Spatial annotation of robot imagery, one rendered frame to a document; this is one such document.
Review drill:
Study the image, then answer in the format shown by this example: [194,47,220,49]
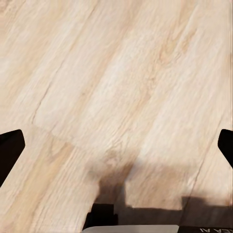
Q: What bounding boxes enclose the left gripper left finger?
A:
[0,129,25,187]

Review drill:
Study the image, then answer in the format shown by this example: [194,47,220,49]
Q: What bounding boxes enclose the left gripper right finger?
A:
[217,129,233,168]

